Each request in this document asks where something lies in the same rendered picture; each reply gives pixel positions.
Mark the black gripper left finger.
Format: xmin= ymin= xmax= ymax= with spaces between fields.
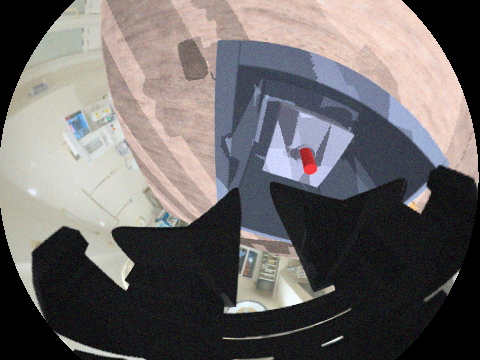
xmin=111 ymin=188 xmax=241 ymax=307

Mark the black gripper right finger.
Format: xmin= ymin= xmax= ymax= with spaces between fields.
xmin=269 ymin=179 xmax=408 ymax=292

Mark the red peg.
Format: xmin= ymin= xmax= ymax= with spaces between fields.
xmin=299 ymin=147 xmax=317 ymax=175

